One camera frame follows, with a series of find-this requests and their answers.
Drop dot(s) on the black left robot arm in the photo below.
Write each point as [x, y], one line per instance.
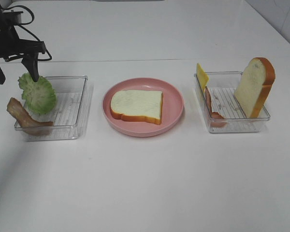
[4, 24]

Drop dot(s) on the clear plastic tray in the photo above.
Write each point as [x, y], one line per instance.
[69, 115]
[221, 86]

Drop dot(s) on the yellow cheese slice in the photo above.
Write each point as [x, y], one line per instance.
[202, 77]

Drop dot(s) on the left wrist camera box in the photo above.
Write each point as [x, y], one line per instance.
[13, 17]

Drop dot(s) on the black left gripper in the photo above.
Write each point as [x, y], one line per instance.
[12, 47]

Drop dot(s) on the green lettuce leaf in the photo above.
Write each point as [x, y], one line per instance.
[39, 96]

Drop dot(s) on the left clear plastic tray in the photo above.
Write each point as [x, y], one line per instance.
[69, 115]

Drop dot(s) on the bread slice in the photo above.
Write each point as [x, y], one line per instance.
[137, 106]
[254, 87]

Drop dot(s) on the pink round plate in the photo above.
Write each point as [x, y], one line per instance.
[172, 107]

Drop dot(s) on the right clear plastic tray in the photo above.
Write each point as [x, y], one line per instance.
[221, 86]

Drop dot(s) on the bacon strip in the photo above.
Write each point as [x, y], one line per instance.
[21, 116]
[213, 116]

